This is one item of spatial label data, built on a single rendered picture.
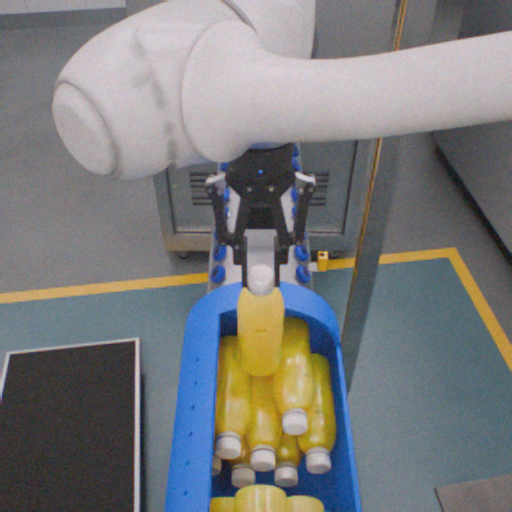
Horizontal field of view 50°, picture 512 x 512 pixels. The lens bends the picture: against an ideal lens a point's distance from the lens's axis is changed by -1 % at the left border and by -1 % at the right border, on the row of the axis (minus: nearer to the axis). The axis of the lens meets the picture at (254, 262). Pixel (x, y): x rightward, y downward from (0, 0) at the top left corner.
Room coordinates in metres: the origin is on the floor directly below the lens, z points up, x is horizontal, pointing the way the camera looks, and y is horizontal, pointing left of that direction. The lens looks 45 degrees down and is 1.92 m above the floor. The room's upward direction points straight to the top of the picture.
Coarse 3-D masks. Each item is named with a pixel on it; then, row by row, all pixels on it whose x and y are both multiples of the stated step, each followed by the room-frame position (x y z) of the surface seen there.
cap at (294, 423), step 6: (288, 414) 0.45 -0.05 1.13; (294, 414) 0.45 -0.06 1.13; (300, 414) 0.45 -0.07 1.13; (288, 420) 0.44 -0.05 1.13; (294, 420) 0.44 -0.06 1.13; (300, 420) 0.44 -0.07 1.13; (288, 426) 0.43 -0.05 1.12; (294, 426) 0.43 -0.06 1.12; (300, 426) 0.43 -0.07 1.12; (306, 426) 0.43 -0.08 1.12; (288, 432) 0.43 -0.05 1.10; (294, 432) 0.43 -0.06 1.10; (300, 432) 0.43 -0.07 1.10
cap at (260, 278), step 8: (248, 272) 0.54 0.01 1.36; (256, 272) 0.54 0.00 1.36; (264, 272) 0.54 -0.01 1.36; (272, 272) 0.54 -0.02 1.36; (248, 280) 0.52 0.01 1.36; (256, 280) 0.52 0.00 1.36; (264, 280) 0.52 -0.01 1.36; (272, 280) 0.52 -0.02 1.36; (256, 288) 0.51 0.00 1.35; (264, 288) 0.51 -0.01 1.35
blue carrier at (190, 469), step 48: (240, 288) 0.63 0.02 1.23; (288, 288) 0.63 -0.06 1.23; (192, 336) 0.57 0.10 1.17; (336, 336) 0.58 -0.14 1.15; (192, 384) 0.47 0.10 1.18; (336, 384) 0.54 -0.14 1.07; (192, 432) 0.38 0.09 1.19; (336, 432) 0.46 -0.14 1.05; (192, 480) 0.31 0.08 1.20; (336, 480) 0.38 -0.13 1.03
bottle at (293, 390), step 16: (288, 320) 0.62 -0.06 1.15; (288, 336) 0.59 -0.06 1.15; (304, 336) 0.60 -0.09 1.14; (288, 352) 0.55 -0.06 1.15; (304, 352) 0.56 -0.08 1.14; (288, 368) 0.52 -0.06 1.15; (304, 368) 0.53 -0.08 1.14; (272, 384) 0.51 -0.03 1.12; (288, 384) 0.49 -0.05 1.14; (304, 384) 0.49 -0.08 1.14; (288, 400) 0.47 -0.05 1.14; (304, 400) 0.47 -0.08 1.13; (304, 416) 0.45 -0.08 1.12
